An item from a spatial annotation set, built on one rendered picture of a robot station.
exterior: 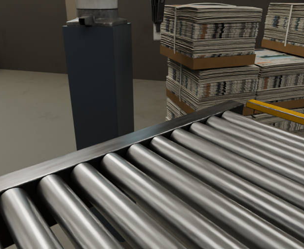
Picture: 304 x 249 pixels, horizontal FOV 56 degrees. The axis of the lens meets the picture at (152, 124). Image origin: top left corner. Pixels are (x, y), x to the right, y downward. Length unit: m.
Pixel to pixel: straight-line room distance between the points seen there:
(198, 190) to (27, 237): 0.27
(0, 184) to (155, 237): 0.29
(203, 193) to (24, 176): 0.32
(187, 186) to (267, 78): 0.95
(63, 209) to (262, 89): 1.09
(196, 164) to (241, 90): 0.77
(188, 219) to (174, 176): 0.11
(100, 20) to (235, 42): 0.53
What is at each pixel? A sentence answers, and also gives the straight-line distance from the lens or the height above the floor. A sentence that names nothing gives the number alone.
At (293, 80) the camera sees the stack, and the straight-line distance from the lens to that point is 1.50.
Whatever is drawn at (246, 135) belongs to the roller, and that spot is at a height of 0.79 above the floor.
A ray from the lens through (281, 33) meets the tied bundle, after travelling 1.70.
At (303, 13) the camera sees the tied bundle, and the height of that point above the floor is 1.03.
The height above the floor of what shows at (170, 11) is 1.04.
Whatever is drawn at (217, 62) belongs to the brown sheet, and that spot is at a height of 0.86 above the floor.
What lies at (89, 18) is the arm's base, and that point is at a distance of 1.10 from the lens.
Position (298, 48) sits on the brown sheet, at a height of 0.87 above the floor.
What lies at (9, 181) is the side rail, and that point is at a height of 0.80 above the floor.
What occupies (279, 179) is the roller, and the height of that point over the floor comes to 0.80.
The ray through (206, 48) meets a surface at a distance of 1.17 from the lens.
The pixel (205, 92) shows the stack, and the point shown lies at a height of 0.74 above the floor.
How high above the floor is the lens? 1.10
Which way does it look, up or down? 24 degrees down
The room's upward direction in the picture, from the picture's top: straight up
